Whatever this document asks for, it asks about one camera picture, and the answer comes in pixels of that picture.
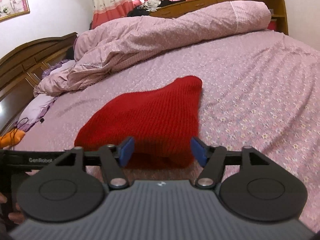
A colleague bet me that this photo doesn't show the orange cloth item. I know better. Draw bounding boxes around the orange cloth item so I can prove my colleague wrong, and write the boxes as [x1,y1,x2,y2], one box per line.
[0,128,25,148]

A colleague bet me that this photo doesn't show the wooden bedside shelf cabinet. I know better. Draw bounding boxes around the wooden bedside shelf cabinet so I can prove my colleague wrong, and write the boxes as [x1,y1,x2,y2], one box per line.
[149,0,289,36]

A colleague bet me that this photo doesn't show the white purple pillow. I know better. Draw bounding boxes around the white purple pillow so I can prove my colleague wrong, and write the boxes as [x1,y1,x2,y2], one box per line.
[16,59,75,132]

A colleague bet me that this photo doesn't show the pile of clothes on cabinet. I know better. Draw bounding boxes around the pile of clothes on cabinet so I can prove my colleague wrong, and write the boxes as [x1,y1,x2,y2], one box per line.
[127,0,185,17]

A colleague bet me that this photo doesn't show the pink floral duvet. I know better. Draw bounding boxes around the pink floral duvet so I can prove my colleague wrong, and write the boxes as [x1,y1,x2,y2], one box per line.
[34,1,271,96]

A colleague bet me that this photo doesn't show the red knitted sweater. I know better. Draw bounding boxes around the red knitted sweater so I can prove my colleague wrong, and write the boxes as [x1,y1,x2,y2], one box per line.
[74,76,202,170]

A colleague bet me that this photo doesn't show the person's left hand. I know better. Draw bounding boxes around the person's left hand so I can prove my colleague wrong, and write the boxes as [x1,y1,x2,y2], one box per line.
[0,193,25,225]

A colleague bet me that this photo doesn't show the pink floral bed sheet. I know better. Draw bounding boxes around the pink floral bed sheet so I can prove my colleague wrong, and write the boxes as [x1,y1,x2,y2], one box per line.
[16,31,319,231]

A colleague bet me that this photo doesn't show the wooden headboard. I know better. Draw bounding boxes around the wooden headboard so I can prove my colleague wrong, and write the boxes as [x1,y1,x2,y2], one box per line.
[0,32,78,134]

